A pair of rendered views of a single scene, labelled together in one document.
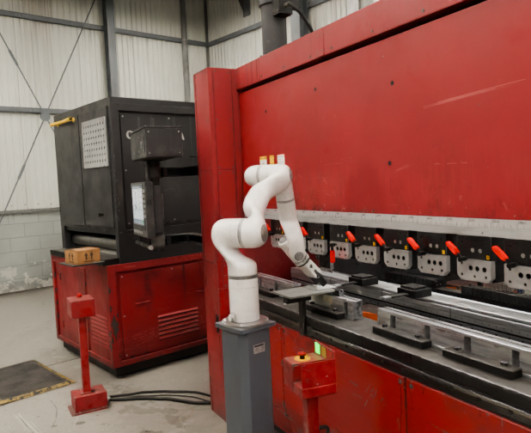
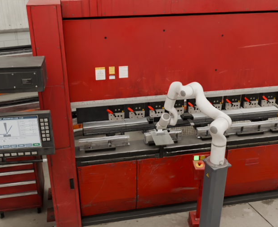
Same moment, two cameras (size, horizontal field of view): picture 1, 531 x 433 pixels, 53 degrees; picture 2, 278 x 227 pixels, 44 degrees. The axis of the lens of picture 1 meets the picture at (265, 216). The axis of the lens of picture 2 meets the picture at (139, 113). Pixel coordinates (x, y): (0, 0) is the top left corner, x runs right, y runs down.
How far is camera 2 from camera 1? 3.56 m
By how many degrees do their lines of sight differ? 73
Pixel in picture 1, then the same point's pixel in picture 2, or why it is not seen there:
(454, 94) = (253, 44)
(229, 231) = (226, 126)
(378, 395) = not seen: hidden behind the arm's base
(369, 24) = (214, 6)
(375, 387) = not seen: hidden behind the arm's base
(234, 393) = (220, 192)
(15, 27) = not seen: outside the picture
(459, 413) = (250, 151)
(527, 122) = not seen: outside the picture
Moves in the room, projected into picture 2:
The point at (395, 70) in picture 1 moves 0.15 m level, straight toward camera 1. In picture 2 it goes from (225, 29) to (241, 31)
